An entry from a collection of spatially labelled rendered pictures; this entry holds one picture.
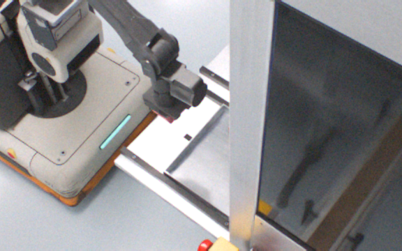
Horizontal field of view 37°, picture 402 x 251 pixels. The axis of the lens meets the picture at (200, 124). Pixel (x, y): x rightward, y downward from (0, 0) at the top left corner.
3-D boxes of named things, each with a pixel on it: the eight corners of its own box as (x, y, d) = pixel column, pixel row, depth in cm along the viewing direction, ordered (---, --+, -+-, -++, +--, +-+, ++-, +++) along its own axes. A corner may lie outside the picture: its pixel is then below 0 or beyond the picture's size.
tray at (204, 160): (327, 175, 158) (329, 169, 155) (271, 251, 148) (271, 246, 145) (222, 110, 170) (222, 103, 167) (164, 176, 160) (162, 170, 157)
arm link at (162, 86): (158, 51, 130) (142, 69, 127) (184, 65, 127) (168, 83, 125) (162, 71, 136) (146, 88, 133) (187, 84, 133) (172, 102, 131)
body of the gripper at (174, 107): (176, 123, 135) (172, 104, 129) (142, 100, 139) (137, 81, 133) (194, 103, 138) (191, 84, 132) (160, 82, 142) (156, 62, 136)
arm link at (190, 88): (164, 30, 125) (139, 57, 122) (210, 52, 121) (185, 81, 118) (171, 65, 135) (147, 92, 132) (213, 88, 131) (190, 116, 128)
